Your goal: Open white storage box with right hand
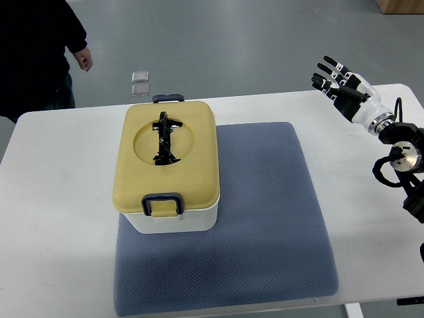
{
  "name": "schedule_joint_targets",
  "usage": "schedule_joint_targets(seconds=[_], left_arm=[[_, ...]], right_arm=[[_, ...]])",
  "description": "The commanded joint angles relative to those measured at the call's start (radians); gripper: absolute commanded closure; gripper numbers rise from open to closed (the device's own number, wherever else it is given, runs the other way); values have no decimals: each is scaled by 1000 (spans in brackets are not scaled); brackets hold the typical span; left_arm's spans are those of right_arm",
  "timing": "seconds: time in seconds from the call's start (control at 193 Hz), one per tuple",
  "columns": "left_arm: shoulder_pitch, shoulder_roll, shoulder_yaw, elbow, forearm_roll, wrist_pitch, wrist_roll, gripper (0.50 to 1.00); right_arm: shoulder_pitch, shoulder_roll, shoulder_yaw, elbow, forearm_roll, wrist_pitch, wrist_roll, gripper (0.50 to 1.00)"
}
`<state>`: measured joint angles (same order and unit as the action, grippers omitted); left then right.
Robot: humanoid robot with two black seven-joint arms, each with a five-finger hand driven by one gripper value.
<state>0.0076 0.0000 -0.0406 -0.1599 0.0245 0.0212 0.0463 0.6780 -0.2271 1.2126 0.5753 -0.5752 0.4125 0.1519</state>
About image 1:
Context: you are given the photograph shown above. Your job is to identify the person's bare hand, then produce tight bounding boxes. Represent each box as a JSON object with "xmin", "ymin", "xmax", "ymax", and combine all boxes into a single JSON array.
[{"xmin": 73, "ymin": 47, "xmax": 93, "ymax": 72}]

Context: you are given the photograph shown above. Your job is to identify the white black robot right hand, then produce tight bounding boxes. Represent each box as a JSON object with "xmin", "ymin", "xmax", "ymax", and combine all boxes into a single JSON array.
[{"xmin": 311, "ymin": 56, "xmax": 395, "ymax": 135}]

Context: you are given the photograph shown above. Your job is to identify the yellow storage box lid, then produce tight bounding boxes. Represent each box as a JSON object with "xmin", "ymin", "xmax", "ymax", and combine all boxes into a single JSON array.
[{"xmin": 112, "ymin": 101, "xmax": 220, "ymax": 216}]

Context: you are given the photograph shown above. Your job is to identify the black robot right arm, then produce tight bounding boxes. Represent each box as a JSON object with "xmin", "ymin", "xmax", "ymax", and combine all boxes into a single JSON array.
[{"xmin": 372, "ymin": 119, "xmax": 423, "ymax": 223}]

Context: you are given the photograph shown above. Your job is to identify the wooden box in corner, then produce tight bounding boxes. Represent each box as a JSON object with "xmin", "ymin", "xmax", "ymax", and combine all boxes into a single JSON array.
[{"xmin": 376, "ymin": 0, "xmax": 423, "ymax": 15}]

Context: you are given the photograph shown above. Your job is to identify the white storage box base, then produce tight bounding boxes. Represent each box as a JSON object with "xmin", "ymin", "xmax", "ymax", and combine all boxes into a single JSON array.
[{"xmin": 121, "ymin": 200, "xmax": 219, "ymax": 234}]

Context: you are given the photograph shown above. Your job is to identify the person in black clothes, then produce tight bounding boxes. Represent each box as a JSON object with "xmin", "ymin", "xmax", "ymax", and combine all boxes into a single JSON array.
[{"xmin": 1, "ymin": 1, "xmax": 87, "ymax": 123}]

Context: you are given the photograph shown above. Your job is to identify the upper floor socket plate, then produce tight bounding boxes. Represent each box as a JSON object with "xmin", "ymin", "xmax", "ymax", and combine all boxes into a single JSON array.
[{"xmin": 131, "ymin": 70, "xmax": 149, "ymax": 83}]

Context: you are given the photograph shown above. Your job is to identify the blue grey cushion mat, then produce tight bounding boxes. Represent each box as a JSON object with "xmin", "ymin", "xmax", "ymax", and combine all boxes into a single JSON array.
[{"xmin": 114, "ymin": 122, "xmax": 339, "ymax": 317}]

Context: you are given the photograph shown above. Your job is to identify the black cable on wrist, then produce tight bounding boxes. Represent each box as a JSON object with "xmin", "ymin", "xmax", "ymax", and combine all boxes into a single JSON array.
[{"xmin": 392, "ymin": 97, "xmax": 405, "ymax": 123}]

